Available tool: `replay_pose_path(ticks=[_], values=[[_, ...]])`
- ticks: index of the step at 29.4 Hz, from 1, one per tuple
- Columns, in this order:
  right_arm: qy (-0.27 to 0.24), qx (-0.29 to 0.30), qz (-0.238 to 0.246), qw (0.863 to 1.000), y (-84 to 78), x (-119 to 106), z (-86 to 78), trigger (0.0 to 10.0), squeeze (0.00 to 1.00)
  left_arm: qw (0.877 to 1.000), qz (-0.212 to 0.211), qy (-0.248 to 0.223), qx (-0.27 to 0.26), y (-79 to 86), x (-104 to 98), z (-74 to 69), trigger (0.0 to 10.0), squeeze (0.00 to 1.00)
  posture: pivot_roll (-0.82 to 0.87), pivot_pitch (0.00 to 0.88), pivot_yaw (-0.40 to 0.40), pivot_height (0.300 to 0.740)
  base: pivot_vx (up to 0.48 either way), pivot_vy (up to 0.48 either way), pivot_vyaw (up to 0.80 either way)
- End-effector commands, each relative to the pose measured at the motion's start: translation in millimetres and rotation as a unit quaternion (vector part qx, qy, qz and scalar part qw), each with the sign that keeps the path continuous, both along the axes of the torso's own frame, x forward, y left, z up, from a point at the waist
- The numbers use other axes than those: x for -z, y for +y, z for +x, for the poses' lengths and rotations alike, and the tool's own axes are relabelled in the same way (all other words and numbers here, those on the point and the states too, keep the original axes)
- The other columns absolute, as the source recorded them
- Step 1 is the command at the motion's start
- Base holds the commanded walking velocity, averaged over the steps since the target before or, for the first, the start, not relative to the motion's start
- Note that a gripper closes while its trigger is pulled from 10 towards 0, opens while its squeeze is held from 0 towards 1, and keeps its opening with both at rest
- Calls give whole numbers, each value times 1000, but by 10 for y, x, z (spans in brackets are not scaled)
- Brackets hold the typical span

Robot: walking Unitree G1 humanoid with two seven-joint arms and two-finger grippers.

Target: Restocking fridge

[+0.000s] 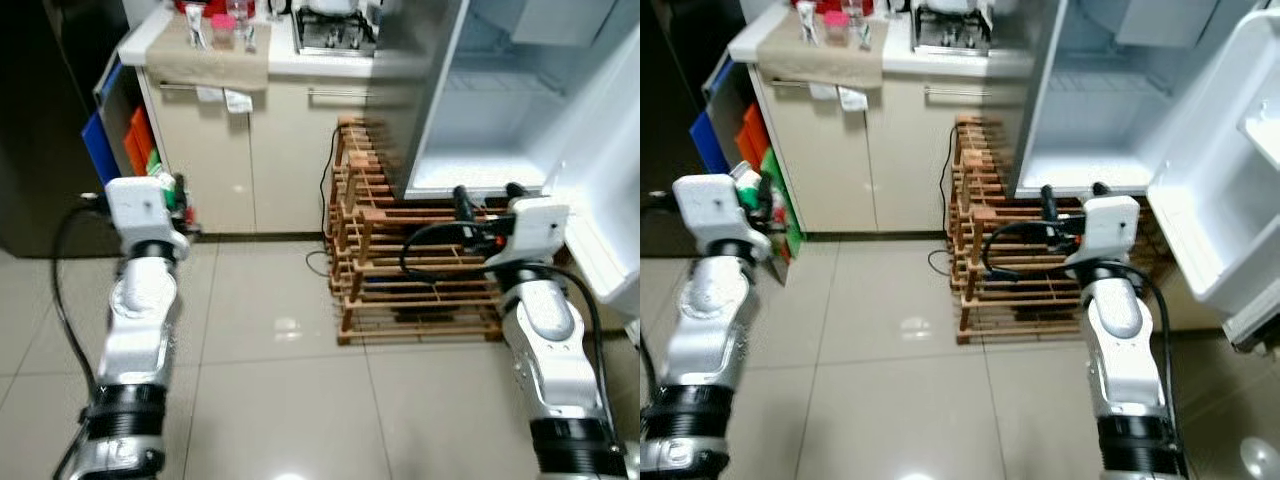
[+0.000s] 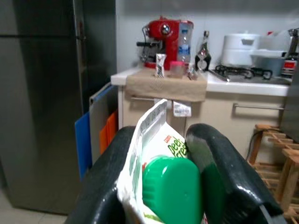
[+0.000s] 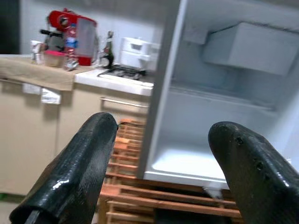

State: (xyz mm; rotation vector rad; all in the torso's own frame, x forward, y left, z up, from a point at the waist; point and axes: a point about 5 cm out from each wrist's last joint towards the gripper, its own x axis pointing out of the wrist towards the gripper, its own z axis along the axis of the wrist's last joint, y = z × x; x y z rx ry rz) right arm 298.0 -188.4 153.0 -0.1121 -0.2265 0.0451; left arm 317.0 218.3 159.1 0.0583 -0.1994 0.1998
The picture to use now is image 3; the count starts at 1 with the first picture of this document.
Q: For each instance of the wooden wine rack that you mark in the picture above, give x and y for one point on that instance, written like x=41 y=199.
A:
x=151 y=193

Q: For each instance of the steel gas hob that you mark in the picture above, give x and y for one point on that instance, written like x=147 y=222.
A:
x=123 y=72

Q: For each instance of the beige cabinet with white countertop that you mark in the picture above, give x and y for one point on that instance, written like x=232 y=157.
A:
x=28 y=140

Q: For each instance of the beige cloth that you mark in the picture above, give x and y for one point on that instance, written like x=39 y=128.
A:
x=35 y=72

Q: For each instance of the dark bottle with red label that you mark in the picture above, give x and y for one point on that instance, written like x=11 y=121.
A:
x=108 y=52

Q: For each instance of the container with pink lid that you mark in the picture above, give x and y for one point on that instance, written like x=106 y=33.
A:
x=54 y=58

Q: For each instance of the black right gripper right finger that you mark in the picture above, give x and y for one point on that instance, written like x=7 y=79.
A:
x=257 y=182

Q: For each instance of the white carton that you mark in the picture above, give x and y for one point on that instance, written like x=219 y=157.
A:
x=37 y=52

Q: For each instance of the clear fridge shelf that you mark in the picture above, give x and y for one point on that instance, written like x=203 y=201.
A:
x=222 y=96

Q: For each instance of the red coffee machine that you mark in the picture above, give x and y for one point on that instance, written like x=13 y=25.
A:
x=84 y=39

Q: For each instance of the clear plastic water bottle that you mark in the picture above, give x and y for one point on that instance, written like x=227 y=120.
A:
x=70 y=46

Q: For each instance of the dark grey mini fridge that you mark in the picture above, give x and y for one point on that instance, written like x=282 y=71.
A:
x=187 y=121

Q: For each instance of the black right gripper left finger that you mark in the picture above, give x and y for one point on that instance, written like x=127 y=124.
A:
x=77 y=168

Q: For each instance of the white freezer compartment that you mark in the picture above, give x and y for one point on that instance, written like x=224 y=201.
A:
x=252 y=49

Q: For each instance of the white kitchen appliance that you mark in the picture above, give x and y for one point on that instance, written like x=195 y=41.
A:
x=137 y=52

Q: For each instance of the white paper label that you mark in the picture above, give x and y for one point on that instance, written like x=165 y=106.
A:
x=51 y=96
x=32 y=88

